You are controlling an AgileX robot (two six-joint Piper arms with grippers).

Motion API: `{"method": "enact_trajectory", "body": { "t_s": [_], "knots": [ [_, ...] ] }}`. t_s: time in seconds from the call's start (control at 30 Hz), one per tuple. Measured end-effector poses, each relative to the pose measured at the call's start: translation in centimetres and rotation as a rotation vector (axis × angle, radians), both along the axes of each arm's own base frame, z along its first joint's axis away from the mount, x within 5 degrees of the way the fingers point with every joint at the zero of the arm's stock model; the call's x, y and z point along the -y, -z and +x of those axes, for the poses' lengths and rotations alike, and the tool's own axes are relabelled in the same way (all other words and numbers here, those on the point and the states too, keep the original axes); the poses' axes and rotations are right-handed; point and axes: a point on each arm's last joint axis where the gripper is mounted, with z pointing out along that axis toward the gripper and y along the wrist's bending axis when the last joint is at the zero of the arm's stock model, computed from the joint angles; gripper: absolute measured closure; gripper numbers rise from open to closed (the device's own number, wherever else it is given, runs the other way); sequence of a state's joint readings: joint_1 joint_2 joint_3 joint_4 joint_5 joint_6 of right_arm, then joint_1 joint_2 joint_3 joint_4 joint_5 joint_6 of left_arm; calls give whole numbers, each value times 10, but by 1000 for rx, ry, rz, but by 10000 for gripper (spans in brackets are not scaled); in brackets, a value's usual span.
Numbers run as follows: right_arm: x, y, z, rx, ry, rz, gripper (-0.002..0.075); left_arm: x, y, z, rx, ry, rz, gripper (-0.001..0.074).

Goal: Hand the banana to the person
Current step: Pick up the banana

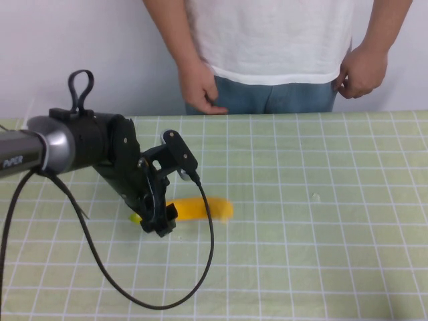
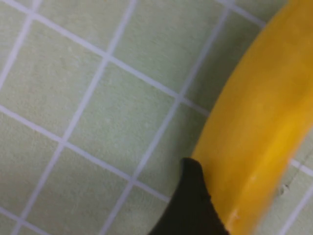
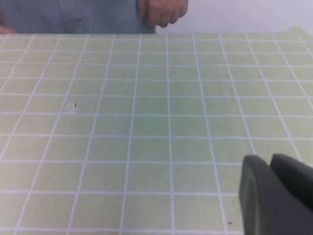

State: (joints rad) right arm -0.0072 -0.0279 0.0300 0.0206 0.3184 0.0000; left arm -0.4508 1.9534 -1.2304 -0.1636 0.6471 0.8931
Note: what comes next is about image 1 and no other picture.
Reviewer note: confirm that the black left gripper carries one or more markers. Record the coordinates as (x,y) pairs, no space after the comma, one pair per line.
(128,167)

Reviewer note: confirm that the yellow plastic banana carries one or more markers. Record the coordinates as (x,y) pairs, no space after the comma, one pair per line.
(200,209)

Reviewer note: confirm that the person's right forearm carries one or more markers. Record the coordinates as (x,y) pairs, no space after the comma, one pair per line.
(170,30)

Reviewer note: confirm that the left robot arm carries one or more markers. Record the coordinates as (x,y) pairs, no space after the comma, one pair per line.
(57,147)

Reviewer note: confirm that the person's left forearm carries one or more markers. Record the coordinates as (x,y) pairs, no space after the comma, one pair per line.
(381,23)

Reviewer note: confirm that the person's right hand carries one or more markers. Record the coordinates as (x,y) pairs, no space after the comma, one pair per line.
(197,87)

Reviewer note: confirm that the person's left hand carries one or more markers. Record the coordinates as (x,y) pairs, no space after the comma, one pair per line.
(364,73)

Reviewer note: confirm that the green grid tablecloth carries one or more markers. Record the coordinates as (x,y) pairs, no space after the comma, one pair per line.
(301,234)

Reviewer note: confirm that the blue jeans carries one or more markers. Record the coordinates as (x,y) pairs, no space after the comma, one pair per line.
(254,97)

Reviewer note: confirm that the white t-shirt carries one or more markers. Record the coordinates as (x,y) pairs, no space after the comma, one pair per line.
(274,36)

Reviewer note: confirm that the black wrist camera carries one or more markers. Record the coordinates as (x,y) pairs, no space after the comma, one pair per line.
(180,150)

